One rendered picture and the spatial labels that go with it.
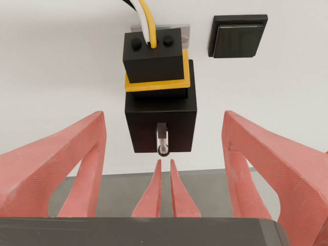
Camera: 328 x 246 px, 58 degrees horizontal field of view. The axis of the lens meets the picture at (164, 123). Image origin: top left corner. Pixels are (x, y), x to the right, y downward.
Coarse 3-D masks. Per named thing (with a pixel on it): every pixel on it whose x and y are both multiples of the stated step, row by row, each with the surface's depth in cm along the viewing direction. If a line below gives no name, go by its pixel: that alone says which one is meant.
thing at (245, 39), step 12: (216, 24) 22; (228, 24) 22; (240, 24) 22; (252, 24) 22; (264, 24) 22; (216, 36) 23; (228, 36) 23; (240, 36) 23; (252, 36) 23; (216, 48) 24; (228, 48) 24; (240, 48) 24; (252, 48) 24
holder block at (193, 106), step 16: (192, 64) 19; (192, 80) 18; (128, 96) 17; (192, 96) 17; (128, 112) 17; (144, 112) 17; (160, 112) 17; (176, 112) 17; (192, 112) 17; (128, 128) 19; (144, 128) 18; (176, 128) 19; (192, 128) 19; (144, 144) 20; (176, 144) 20
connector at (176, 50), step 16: (160, 32) 16; (176, 32) 15; (128, 48) 15; (144, 48) 15; (160, 48) 15; (176, 48) 15; (128, 64) 15; (144, 64) 15; (160, 64) 15; (176, 64) 15; (144, 80) 16; (160, 80) 16; (144, 96) 17; (160, 96) 17; (176, 96) 17
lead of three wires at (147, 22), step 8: (128, 0) 13; (136, 0) 12; (136, 8) 13; (144, 8) 13; (144, 16) 13; (152, 16) 14; (144, 24) 14; (152, 24) 14; (144, 32) 14; (152, 32) 14; (152, 40) 15
